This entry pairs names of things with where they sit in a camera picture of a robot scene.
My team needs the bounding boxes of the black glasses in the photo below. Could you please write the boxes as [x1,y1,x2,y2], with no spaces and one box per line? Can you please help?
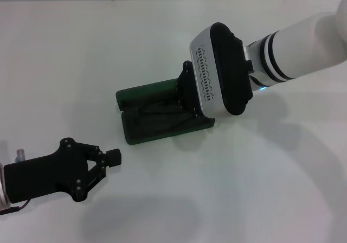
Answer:
[132,98,200,132]

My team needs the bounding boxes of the green glasses case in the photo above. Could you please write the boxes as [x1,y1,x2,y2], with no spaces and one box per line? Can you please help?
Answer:
[115,79,216,146]

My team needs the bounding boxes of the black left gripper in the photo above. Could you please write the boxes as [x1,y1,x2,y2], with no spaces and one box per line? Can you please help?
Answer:
[4,137,122,203]

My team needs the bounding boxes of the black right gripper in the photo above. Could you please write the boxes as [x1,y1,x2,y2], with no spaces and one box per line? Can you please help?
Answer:
[176,61,203,118]

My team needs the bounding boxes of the left wrist cable plug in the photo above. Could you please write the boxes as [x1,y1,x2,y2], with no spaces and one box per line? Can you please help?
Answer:
[0,199,30,216]

